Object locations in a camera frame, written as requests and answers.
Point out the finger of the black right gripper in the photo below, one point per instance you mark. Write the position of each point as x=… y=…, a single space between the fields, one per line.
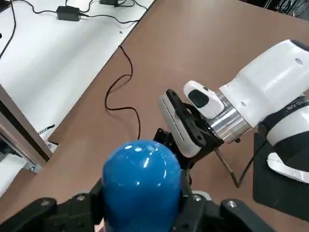
x=166 y=139

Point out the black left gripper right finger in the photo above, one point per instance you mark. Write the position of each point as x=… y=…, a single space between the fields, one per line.
x=217 y=217

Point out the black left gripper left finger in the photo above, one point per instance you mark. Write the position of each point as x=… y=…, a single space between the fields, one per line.
x=48 y=215

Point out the blue desk lamp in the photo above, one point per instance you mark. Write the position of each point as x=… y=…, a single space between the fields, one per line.
x=140 y=181

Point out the black mouse mat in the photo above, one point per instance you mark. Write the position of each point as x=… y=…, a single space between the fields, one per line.
x=272 y=193

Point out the black power adapter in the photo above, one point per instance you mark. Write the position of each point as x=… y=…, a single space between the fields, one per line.
x=68 y=13
x=108 y=2

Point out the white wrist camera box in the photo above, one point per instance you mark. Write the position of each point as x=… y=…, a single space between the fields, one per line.
x=178 y=125

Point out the aluminium frame post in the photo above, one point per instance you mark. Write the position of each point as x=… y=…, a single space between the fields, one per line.
x=24 y=125

